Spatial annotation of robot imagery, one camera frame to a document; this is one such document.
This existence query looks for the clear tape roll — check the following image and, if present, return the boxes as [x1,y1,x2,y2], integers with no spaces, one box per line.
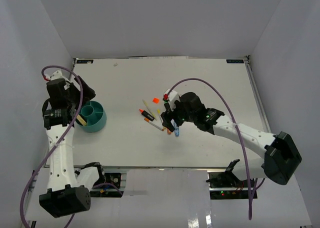
[76,114,87,127]

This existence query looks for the teal round divided organizer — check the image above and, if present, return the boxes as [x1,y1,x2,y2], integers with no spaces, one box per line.
[75,100,107,133]

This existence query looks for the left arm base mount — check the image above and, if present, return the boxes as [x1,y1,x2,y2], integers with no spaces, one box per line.
[90,172,127,198]

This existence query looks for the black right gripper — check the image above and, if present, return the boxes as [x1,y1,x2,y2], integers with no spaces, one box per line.
[161,99,196,133]

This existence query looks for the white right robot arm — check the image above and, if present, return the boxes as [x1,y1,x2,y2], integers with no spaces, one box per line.
[161,90,302,185]

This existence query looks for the black logo sticker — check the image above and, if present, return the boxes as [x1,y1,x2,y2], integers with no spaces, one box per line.
[76,59,94,64]
[226,59,245,64]

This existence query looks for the black highlighter orange cap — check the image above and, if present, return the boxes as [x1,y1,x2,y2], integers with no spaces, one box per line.
[139,109,155,121]

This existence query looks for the white marker orange cap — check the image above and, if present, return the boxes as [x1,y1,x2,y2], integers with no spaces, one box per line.
[144,117,165,131]

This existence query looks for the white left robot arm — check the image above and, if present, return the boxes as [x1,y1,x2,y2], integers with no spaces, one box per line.
[39,71,106,218]

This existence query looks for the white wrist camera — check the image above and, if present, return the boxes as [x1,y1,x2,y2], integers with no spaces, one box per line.
[43,70,64,82]
[163,88,180,111]

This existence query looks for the orange translucent cap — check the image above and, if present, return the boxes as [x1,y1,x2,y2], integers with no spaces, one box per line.
[152,97,160,104]

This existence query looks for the blue transparent highlighter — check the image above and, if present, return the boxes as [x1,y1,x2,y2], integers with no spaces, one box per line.
[172,121,180,138]

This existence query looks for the left black logo sticker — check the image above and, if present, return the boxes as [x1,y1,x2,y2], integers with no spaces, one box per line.
[76,59,94,64]

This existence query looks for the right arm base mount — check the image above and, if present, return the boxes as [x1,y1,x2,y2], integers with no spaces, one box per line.
[205,159,249,200]

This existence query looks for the clear yellow gel pen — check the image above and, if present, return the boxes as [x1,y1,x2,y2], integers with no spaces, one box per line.
[142,99,157,121]

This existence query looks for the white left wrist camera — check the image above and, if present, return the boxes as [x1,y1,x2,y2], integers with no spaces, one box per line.
[43,70,64,82]

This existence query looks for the aluminium table rail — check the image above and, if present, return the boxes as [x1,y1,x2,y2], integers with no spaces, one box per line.
[19,60,78,228]
[244,55,278,151]

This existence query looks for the right aluminium table rail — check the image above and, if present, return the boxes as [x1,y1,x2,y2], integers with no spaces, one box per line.
[244,55,278,151]

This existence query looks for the left aluminium table rail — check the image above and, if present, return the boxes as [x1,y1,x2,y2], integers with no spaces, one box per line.
[19,60,78,228]

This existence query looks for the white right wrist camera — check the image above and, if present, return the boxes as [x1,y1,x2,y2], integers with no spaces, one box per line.
[163,88,180,111]

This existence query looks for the right black logo sticker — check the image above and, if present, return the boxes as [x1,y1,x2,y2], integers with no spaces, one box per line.
[226,59,245,64]

